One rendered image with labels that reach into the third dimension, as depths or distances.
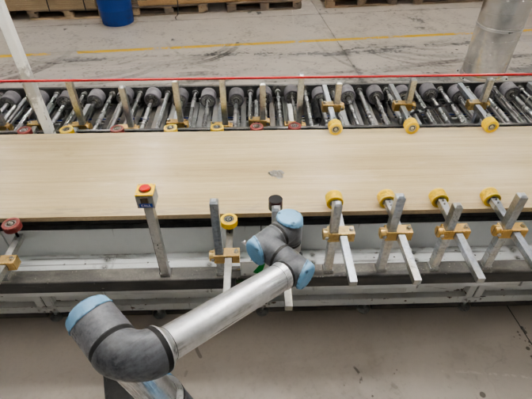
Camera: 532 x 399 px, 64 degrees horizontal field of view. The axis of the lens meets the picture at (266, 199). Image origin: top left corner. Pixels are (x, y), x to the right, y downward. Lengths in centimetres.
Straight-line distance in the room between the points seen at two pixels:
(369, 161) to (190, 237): 104
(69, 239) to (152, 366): 140
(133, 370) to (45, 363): 185
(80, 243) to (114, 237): 18
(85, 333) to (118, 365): 11
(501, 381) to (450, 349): 29
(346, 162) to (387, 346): 110
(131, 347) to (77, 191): 141
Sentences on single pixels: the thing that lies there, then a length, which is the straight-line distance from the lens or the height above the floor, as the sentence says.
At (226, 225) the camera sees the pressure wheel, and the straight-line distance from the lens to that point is 195.
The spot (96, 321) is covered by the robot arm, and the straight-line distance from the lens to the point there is 106.
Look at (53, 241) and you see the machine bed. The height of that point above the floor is 72.
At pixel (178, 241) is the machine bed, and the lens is 219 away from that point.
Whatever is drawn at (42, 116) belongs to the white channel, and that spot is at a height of 99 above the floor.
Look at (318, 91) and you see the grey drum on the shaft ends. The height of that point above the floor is 85.
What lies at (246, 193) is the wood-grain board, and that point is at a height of 90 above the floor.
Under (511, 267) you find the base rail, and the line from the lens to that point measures 235.
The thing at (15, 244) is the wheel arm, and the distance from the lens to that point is 229.
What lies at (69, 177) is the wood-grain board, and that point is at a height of 90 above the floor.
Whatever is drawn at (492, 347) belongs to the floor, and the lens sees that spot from 292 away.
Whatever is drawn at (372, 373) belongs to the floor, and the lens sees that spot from 261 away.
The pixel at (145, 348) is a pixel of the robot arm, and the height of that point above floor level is 143.
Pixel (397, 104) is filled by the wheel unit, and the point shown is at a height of 97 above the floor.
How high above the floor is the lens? 229
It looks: 42 degrees down
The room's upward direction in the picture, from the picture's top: straight up
